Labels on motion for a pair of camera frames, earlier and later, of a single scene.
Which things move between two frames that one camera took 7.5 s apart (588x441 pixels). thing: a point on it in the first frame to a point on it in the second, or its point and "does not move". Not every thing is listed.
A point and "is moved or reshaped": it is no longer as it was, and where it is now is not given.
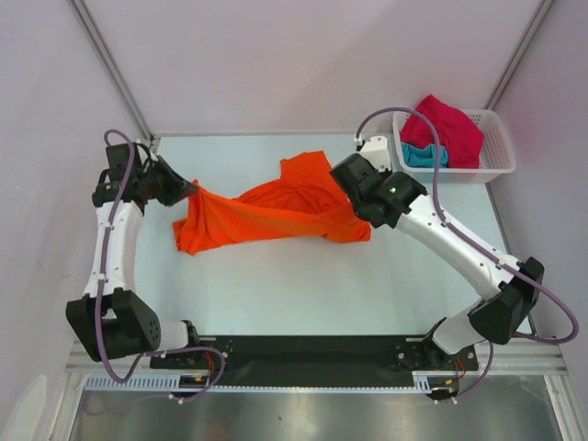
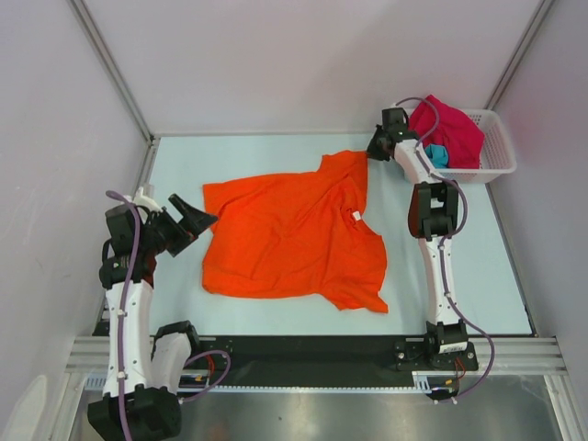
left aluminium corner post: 83,13 does not move
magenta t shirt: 462,136 does not move
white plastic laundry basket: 498,154 does not move
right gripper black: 386,174 to 372,150
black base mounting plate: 312,361 does not move
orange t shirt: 304,201 is moved or reshaped
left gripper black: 179,187 to 194,219
